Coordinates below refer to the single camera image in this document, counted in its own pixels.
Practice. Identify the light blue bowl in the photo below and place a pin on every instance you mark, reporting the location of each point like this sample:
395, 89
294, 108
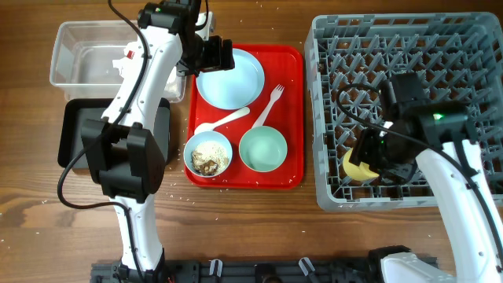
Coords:
196, 139

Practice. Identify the red snack wrapper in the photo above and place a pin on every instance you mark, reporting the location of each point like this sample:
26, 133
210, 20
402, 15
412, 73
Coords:
130, 54

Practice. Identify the light blue plate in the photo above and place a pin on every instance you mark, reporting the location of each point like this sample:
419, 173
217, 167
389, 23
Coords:
235, 88

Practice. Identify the white napkin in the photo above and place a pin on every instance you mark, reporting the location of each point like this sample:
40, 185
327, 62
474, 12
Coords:
123, 66

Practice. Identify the cream plastic spoon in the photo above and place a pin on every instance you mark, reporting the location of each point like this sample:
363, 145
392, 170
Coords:
231, 117

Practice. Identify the mint green bowl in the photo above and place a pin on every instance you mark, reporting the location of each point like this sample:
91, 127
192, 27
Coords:
263, 149

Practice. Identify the red serving tray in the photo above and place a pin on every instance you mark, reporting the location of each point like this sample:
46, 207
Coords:
278, 64

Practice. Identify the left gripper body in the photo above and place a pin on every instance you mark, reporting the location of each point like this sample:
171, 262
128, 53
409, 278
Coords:
207, 55

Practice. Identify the pink plastic fork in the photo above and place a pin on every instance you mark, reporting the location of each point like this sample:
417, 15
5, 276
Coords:
274, 96

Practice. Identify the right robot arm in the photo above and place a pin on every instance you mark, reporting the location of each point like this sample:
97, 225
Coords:
440, 140

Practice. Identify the rice and food scraps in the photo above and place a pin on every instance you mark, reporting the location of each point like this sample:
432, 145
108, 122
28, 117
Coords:
210, 158

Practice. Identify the black food waste tray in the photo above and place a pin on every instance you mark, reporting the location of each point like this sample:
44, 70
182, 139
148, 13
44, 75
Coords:
78, 110

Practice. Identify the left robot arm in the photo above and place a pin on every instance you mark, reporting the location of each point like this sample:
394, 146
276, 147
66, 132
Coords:
121, 151

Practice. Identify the clear plastic waste bin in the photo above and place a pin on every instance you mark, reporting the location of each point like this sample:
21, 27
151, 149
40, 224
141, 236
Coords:
83, 54

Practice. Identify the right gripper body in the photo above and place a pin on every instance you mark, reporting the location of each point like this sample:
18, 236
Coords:
366, 148

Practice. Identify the grey dishwasher rack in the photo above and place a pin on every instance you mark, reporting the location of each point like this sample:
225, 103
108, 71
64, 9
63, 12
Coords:
457, 56

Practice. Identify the yellow plastic cup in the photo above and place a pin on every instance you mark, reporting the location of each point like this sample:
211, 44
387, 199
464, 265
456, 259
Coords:
361, 172

